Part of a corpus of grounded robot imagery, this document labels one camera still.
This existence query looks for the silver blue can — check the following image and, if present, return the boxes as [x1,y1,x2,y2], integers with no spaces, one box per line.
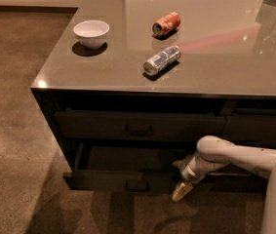
[143,46,181,76]

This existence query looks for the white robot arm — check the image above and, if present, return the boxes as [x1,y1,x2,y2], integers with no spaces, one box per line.
[173,136,276,234]

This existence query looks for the white bowl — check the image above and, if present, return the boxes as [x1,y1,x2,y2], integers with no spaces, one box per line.
[73,20,109,50]

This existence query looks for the orange soda can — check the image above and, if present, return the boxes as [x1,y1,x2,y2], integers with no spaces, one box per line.
[152,12,180,37]

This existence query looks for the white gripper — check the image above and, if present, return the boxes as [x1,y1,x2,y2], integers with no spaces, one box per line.
[172,154,215,202]

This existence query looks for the dark drawer cabinet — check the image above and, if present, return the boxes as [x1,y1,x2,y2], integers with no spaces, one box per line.
[31,0,276,192]

